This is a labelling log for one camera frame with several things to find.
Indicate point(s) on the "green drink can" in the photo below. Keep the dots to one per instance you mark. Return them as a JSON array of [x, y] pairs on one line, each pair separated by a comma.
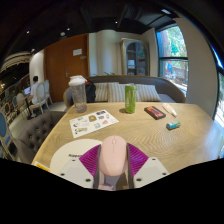
[[130, 98]]

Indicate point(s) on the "pink computer mouse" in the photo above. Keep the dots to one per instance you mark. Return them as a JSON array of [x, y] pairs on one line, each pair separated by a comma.
[[113, 155]]

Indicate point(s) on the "white tube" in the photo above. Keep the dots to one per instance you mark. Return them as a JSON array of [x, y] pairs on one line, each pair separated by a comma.
[[169, 109]]

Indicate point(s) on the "grey curved sofa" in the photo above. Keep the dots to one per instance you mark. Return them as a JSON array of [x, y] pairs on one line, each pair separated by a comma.
[[170, 88]]

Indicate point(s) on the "glass door cabinet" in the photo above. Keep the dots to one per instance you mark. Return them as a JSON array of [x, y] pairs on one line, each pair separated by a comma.
[[135, 58]]

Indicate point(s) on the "grey tufted chair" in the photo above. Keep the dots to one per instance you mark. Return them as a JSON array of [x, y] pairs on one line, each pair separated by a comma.
[[36, 133]]

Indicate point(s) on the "person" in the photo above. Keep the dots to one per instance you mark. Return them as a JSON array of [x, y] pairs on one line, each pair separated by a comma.
[[34, 90]]

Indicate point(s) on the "black backpack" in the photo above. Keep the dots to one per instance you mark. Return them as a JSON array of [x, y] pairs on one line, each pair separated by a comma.
[[90, 91]]

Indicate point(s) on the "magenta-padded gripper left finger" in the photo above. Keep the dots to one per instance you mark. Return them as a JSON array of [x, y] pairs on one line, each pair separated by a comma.
[[80, 165]]

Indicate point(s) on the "white chair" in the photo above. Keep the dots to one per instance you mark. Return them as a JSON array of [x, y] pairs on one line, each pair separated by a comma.
[[41, 95]]

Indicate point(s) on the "white sticker sheet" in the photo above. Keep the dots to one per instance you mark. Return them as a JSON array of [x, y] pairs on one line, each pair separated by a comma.
[[93, 122]]

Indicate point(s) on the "yellow card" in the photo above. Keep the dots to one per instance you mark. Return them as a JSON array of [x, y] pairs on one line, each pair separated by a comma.
[[41, 166]]

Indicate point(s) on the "clear shaker bottle white lid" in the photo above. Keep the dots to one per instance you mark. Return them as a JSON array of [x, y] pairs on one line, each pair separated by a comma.
[[78, 95]]

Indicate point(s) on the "brown wooden door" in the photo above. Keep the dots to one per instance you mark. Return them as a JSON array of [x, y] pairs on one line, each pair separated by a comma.
[[63, 66]]

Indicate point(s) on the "striped cushion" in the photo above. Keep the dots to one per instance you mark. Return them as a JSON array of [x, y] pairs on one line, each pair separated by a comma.
[[148, 93], [116, 92], [101, 92]]

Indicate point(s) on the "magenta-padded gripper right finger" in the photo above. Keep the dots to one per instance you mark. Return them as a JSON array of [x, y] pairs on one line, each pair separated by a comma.
[[145, 165]]

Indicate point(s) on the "group of blue chairs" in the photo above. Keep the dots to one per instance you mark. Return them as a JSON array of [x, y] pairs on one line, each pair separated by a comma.
[[6, 123]]

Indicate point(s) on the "small blue green pack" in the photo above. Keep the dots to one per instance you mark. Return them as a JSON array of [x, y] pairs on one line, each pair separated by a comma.
[[173, 125]]

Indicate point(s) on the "window at room edge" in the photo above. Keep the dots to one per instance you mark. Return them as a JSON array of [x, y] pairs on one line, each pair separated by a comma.
[[220, 100]]

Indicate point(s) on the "black framed window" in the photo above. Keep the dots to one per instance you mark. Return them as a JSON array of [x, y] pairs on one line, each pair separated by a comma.
[[171, 60]]

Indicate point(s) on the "black and red box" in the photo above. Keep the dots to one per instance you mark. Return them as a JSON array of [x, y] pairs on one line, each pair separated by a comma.
[[155, 112]]

